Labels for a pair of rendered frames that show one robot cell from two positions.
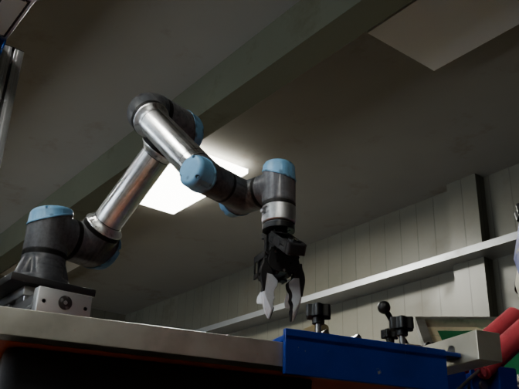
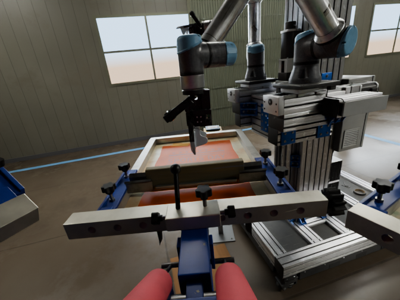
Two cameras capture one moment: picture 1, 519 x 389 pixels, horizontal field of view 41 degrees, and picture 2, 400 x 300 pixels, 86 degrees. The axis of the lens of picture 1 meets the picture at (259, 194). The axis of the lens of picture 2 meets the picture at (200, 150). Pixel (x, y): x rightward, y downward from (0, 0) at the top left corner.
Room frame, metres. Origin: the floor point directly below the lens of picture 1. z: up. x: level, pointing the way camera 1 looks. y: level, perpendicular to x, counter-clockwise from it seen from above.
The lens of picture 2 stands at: (1.70, -0.69, 1.39)
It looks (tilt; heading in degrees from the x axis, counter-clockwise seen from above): 21 degrees down; 113
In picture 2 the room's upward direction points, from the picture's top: 6 degrees counter-clockwise
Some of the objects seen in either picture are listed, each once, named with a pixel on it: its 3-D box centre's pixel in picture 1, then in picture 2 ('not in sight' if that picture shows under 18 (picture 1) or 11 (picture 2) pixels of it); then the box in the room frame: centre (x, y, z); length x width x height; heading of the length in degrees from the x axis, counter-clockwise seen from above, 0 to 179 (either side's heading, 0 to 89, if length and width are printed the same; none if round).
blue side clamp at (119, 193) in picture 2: (361, 363); (121, 193); (1.15, -0.18, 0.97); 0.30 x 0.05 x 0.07; 112
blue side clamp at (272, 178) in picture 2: not in sight; (271, 179); (1.66, 0.03, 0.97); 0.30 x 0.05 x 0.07; 112
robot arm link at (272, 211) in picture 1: (277, 217); (192, 83); (1.42, -0.04, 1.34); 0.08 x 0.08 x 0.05
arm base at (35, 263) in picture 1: (41, 272); (305, 71); (1.78, 0.57, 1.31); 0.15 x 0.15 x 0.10
